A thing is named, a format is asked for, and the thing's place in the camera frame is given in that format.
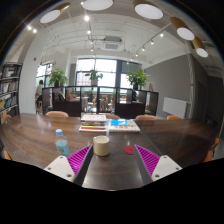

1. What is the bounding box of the orange chair right edge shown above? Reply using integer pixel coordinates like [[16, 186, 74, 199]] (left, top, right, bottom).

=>
[[202, 138, 219, 162]]

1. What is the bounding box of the potted plant right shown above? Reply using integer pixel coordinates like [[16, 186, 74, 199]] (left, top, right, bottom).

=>
[[127, 68, 148, 90]]

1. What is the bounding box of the clear water bottle blue cap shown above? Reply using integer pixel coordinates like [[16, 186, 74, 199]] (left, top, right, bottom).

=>
[[55, 129, 70, 156]]

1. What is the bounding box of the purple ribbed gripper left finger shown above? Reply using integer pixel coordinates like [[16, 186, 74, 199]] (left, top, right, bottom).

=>
[[45, 145, 93, 186]]

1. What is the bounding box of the potted plant middle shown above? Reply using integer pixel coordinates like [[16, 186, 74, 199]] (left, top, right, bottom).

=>
[[85, 69, 103, 86]]

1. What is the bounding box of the book with blue cover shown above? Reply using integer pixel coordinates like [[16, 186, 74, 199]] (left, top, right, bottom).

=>
[[109, 119, 140, 132]]

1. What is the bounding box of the stack of books left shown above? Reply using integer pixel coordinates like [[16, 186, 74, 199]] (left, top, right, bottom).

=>
[[79, 114, 107, 132]]

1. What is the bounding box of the ceiling air conditioner unit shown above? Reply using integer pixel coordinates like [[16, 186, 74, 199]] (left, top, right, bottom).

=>
[[101, 36, 123, 51]]

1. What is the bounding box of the orange chair back centre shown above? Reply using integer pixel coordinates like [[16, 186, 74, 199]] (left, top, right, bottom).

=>
[[106, 114, 120, 119]]

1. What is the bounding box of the dark open shelf divider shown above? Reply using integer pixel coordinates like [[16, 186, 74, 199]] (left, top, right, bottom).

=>
[[42, 86, 159, 119]]

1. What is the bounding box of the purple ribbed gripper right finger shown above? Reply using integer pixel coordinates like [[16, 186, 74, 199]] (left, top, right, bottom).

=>
[[134, 145, 181, 185]]

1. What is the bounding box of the orange chair back far right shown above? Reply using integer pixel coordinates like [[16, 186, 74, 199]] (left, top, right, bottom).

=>
[[167, 115, 181, 120]]

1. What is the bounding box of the potted plant left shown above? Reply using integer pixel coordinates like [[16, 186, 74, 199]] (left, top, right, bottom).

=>
[[49, 68, 68, 87]]

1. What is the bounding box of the seated person in background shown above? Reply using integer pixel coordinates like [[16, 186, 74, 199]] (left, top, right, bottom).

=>
[[36, 80, 44, 101]]

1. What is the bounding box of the bookshelf at left wall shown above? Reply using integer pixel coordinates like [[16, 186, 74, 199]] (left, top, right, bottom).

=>
[[0, 62, 22, 118]]

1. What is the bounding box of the orange chair back far left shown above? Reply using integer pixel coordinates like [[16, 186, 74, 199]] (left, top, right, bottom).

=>
[[46, 111, 69, 117]]

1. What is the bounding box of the potted plant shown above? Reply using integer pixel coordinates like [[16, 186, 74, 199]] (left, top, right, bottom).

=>
[[127, 68, 148, 90], [85, 69, 103, 86], [49, 68, 68, 87]]

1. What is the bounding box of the orange chair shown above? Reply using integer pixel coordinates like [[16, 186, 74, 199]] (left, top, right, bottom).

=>
[[135, 115, 157, 120], [167, 115, 181, 120], [106, 114, 120, 119], [46, 111, 69, 117]]

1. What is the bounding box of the white board against wall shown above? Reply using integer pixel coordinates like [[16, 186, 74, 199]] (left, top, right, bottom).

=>
[[163, 97, 187, 118]]

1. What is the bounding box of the red round coaster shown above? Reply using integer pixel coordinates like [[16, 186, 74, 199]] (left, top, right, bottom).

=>
[[124, 146, 134, 155]]

